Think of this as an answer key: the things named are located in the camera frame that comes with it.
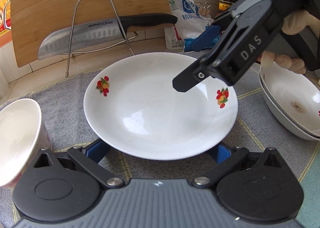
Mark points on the white blue salt bag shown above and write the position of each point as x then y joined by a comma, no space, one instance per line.
190,24

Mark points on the santoku knife black handle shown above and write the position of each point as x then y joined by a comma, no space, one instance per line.
56,43

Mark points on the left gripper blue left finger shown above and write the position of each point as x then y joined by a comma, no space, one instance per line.
87,161

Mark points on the white bowl pink flowers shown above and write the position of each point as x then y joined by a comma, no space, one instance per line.
23,133

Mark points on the gloved right hand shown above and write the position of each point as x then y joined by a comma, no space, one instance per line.
297,47

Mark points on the metal wire board stand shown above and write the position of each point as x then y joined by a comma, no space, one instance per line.
93,33

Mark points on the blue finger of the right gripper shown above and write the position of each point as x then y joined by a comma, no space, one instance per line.
191,76
206,40

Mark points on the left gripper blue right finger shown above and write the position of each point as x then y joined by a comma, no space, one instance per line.
228,160

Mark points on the orange cooking wine jug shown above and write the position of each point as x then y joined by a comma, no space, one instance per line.
5,34

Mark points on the bamboo cutting board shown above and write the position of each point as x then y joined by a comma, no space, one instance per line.
87,5

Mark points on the white plate with stain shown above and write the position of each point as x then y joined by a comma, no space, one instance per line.
294,95

